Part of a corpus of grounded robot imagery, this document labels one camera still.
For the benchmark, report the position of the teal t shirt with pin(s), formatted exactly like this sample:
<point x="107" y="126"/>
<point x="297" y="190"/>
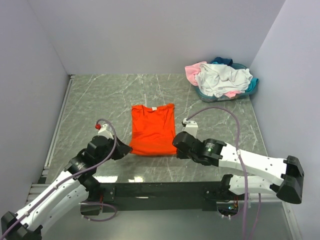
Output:
<point x="253" y="86"/>

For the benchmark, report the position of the orange t shirt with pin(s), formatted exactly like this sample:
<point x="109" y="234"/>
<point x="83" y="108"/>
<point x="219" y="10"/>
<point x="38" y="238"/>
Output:
<point x="153" y="131"/>

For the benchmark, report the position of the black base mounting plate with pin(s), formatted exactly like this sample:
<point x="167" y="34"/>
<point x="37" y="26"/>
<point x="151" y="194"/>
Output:
<point x="144" y="196"/>

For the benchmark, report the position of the pink t shirt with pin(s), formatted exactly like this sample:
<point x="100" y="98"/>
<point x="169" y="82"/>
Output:
<point x="192" y="72"/>

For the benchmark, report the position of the dark blue t shirt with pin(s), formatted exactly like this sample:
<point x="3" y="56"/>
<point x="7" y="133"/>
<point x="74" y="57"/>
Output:
<point x="222" y="61"/>

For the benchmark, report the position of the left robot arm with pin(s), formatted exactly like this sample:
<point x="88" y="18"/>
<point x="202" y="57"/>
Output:
<point x="75" y="184"/>

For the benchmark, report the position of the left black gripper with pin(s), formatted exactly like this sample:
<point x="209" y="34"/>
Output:
<point x="122" y="150"/>

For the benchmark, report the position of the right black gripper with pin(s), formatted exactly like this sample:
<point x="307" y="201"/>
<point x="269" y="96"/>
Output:
<point x="181" y="155"/>

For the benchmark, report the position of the teal plastic basket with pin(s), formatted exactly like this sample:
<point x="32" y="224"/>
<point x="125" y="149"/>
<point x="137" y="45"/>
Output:
<point x="207" y="96"/>

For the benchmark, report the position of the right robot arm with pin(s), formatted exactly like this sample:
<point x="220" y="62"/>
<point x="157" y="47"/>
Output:
<point x="282" y="176"/>

